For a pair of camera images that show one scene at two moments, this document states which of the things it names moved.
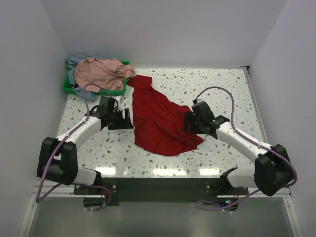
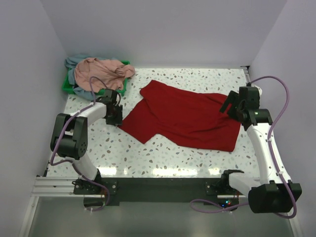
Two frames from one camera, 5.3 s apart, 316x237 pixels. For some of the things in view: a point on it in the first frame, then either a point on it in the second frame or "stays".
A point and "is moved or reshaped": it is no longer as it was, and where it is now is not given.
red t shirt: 159,120 is moved or reshaped
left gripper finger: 127,123 to 119,118
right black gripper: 188,117 to 232,98
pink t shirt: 97,74 stays
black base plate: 106,194 stays
